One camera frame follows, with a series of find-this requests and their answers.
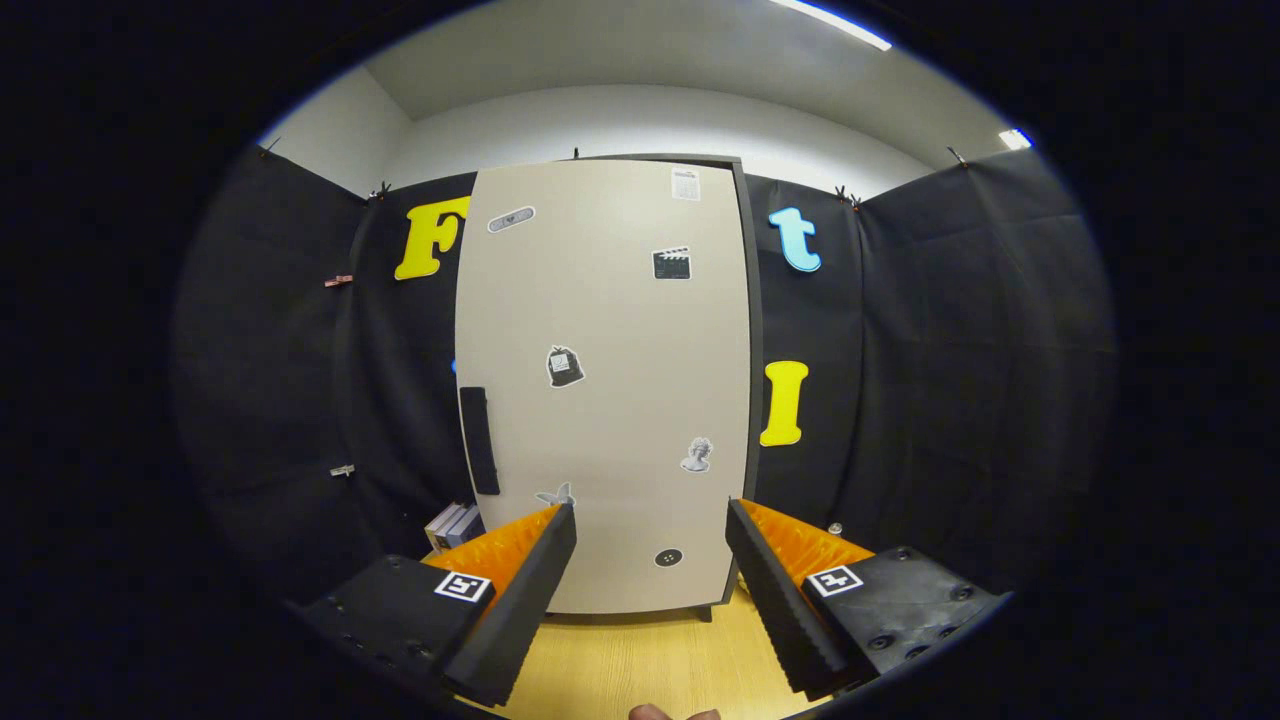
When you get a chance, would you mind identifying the long ceiling light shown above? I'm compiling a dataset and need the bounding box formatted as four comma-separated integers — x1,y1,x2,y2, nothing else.
770,0,893,51

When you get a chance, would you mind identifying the black backdrop cloth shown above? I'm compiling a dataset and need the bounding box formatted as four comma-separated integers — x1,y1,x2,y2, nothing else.
170,140,1116,621

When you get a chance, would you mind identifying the beige shoe cabinet door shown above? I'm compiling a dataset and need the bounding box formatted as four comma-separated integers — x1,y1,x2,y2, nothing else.
455,160,751,615

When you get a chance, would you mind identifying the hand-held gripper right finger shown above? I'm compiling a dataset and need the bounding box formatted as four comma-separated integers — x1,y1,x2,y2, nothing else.
725,497,1006,701

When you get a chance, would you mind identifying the dark grey shoe cabinet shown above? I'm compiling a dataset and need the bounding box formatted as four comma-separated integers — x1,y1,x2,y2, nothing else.
452,153,766,623

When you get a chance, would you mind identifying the black cabinet door handle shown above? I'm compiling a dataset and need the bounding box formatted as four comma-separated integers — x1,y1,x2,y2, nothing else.
459,386,501,497

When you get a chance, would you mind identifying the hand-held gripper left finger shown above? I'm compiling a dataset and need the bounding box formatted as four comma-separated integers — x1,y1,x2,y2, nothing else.
290,500,578,707

